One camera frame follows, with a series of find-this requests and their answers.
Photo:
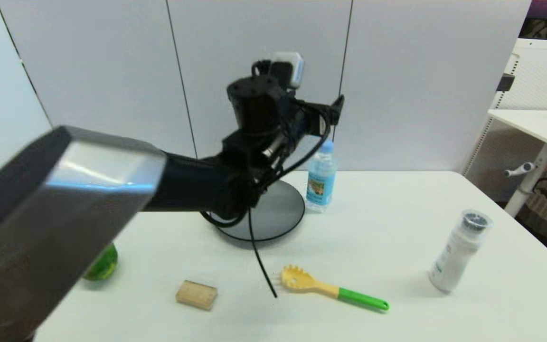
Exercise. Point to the dark grey round plate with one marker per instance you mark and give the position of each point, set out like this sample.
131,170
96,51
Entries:
283,213

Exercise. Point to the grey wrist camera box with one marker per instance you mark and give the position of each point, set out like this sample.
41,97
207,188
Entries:
291,66

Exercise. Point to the white side table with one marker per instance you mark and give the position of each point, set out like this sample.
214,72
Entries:
534,126

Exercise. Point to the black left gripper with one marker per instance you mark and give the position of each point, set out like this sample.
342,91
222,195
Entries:
302,118

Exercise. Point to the black clip on pegboard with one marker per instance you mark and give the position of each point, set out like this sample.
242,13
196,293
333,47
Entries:
505,82

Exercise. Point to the white grinder bottle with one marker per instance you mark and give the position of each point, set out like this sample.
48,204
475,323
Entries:
458,256

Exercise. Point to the clear soda water bottle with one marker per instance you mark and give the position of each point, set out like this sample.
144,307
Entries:
321,183

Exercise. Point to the white pegboard panel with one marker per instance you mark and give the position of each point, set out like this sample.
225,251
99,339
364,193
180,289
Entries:
542,76

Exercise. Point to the small wooden block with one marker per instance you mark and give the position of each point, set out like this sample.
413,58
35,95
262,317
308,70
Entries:
196,294

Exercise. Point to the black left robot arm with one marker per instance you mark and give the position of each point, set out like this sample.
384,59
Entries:
88,199

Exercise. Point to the green round citrus fruit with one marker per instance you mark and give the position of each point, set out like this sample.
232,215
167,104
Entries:
105,266

